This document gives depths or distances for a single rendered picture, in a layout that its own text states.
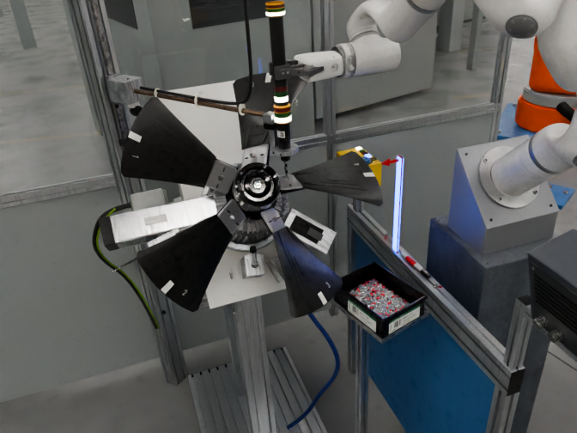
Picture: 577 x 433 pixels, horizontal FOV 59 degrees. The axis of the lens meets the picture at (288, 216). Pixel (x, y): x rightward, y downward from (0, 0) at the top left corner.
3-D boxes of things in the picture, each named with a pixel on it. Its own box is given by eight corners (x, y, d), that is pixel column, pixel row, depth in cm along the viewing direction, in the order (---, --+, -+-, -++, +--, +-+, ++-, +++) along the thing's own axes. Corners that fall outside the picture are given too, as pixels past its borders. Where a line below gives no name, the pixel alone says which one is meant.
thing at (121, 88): (109, 103, 166) (102, 76, 162) (126, 97, 171) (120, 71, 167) (129, 107, 161) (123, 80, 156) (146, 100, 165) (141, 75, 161)
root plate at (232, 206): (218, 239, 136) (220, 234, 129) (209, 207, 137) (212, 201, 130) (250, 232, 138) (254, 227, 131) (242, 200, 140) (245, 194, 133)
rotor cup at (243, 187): (232, 226, 140) (238, 216, 127) (219, 176, 142) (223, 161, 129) (282, 215, 143) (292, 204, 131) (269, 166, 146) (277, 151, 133)
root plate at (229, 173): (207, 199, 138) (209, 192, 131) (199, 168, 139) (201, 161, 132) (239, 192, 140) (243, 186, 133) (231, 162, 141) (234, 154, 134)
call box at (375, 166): (336, 177, 189) (336, 150, 184) (361, 172, 192) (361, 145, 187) (355, 195, 176) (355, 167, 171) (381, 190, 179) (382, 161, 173)
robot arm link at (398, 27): (390, -57, 106) (336, 27, 135) (413, 12, 104) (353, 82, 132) (426, -58, 109) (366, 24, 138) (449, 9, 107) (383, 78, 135)
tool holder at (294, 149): (260, 152, 135) (257, 116, 131) (276, 143, 140) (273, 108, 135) (288, 158, 131) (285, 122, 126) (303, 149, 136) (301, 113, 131)
